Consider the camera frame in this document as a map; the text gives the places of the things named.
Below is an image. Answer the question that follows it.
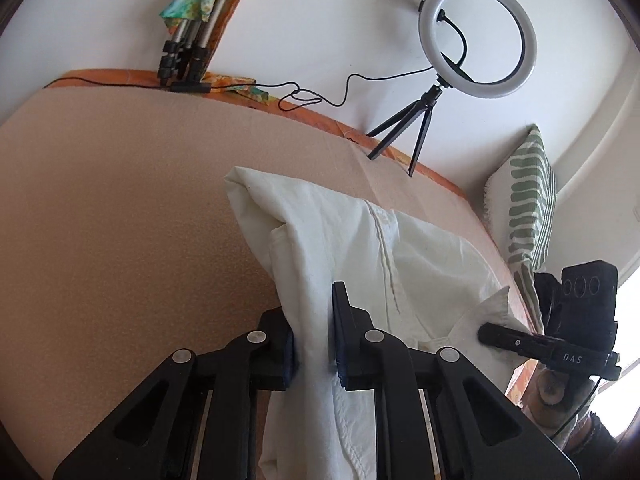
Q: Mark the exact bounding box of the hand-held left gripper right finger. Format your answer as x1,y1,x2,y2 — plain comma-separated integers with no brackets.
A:
331,281,581,480

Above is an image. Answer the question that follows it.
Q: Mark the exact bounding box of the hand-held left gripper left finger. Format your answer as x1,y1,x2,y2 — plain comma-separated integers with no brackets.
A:
52,308,296,480

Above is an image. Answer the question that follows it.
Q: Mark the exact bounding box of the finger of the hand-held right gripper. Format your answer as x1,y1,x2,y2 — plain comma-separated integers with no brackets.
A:
477,323,556,358

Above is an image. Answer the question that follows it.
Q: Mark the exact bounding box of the white shirt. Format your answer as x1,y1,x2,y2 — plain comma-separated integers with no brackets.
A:
223,165,538,480

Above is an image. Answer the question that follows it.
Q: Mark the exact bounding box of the person's right forearm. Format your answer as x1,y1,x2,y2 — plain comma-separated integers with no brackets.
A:
555,410,631,466

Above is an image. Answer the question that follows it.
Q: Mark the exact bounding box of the person's right hand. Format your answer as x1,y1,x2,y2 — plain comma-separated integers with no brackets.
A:
525,367,598,431

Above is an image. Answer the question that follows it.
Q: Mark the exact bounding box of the green striped pillow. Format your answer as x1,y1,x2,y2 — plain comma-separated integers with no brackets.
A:
482,124,558,336

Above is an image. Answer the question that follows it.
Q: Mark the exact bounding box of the beige blanket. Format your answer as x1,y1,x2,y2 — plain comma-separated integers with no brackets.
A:
0,82,531,480

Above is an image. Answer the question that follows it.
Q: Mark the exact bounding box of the small black tripod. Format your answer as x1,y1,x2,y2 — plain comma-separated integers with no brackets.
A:
366,77,448,177

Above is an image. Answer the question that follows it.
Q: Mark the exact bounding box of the folded silver tripod stand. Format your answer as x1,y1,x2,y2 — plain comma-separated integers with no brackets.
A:
157,0,251,93

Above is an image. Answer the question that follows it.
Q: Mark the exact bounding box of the orange padded board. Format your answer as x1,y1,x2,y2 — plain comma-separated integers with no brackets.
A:
207,0,263,78

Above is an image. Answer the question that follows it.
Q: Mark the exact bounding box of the white ring light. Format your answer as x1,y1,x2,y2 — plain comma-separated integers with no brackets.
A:
417,0,538,101

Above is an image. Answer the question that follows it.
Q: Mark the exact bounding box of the thin black cable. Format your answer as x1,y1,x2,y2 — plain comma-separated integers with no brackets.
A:
47,7,471,111

